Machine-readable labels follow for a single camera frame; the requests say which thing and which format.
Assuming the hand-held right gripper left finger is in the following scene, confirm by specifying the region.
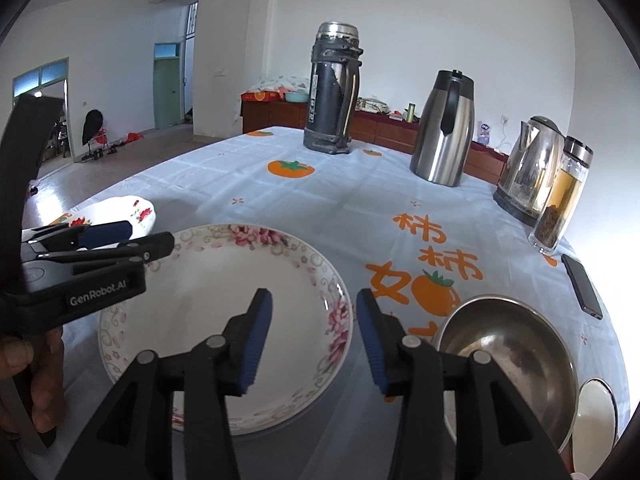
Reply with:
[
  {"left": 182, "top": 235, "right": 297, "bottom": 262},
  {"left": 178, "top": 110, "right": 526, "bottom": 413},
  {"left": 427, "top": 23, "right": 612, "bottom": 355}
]
[{"left": 55, "top": 287, "right": 274, "bottom": 480}]

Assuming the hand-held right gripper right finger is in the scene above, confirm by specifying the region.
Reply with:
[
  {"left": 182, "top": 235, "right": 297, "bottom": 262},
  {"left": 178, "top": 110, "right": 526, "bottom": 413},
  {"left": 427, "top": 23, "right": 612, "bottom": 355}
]
[{"left": 355, "top": 288, "right": 573, "bottom": 480}]

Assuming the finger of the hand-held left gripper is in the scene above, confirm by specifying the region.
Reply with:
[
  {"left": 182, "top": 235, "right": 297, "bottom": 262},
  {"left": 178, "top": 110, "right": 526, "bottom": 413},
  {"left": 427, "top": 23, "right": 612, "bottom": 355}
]
[
  {"left": 21, "top": 220, "right": 133, "bottom": 252},
  {"left": 37, "top": 231, "right": 176, "bottom": 276}
]

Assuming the small red floral dish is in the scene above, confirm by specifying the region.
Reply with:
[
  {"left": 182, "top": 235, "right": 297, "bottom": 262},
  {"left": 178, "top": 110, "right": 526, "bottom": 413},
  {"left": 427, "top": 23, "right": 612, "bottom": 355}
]
[{"left": 47, "top": 195, "right": 157, "bottom": 241}]

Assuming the large pink floral plate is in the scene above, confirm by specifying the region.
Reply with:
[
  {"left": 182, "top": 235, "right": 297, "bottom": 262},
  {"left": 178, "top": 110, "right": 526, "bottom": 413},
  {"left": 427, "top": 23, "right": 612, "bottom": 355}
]
[{"left": 97, "top": 223, "right": 354, "bottom": 436}]

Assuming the stainless steel bowl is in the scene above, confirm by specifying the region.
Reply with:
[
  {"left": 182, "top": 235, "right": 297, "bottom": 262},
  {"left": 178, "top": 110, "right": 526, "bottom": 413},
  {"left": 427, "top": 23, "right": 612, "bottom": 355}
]
[{"left": 431, "top": 294, "right": 581, "bottom": 456}]

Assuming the white enamel bowl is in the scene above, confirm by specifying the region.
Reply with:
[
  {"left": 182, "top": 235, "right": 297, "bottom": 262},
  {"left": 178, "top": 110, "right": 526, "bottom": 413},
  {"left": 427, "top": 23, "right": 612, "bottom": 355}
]
[{"left": 572, "top": 377, "right": 617, "bottom": 461}]

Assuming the person's left hand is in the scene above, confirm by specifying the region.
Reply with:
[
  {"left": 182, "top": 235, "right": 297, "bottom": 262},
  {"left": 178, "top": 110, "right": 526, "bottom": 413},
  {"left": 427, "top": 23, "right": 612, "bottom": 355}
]
[{"left": 0, "top": 327, "right": 68, "bottom": 436}]

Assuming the dark object on stand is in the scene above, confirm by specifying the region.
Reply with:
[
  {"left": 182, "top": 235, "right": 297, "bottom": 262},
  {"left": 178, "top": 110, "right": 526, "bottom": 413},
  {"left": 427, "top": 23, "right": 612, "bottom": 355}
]
[{"left": 81, "top": 109, "right": 107, "bottom": 162}]

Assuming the persimmon print tablecloth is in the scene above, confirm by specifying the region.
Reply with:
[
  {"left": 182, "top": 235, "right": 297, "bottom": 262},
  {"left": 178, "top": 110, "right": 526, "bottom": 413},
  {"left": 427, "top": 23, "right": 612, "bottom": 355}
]
[{"left": 20, "top": 125, "right": 633, "bottom": 480}]

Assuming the green door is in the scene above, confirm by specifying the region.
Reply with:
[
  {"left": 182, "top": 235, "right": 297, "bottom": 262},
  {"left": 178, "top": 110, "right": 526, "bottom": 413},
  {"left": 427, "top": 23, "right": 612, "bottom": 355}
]
[{"left": 154, "top": 42, "right": 180, "bottom": 131}]

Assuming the white plastic bag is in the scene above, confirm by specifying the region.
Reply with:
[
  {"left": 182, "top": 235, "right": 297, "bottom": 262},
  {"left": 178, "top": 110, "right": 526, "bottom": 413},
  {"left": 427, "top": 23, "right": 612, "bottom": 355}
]
[{"left": 250, "top": 75, "right": 313, "bottom": 94}]

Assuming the steel thermal carafe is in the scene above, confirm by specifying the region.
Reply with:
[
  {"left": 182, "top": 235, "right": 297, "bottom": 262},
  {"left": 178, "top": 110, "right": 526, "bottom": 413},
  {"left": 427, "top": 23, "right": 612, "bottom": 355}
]
[{"left": 410, "top": 70, "right": 476, "bottom": 188}]

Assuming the long wooden sideboard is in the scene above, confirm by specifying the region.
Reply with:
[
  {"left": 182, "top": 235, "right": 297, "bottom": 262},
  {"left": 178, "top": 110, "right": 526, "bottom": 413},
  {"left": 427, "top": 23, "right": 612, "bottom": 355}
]
[{"left": 241, "top": 91, "right": 511, "bottom": 186}]

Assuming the black smartphone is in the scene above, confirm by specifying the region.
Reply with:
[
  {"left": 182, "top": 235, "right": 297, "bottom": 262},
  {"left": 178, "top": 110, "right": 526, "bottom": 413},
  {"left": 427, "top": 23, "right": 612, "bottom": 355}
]
[{"left": 561, "top": 253, "right": 604, "bottom": 321}]

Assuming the large grey thermos flask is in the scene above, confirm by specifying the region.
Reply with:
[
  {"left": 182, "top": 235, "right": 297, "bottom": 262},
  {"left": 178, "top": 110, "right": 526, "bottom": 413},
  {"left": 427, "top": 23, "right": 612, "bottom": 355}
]
[{"left": 303, "top": 22, "right": 362, "bottom": 155}]

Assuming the steel electric kettle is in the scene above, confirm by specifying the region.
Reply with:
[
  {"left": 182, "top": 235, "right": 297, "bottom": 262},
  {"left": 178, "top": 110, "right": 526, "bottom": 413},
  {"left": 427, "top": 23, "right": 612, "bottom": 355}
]
[{"left": 493, "top": 116, "right": 566, "bottom": 227}]

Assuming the glass tea bottle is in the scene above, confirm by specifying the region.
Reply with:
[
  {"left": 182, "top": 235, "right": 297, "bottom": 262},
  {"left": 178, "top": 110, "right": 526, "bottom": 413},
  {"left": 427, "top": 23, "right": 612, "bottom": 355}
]
[{"left": 529, "top": 136, "right": 594, "bottom": 256}]

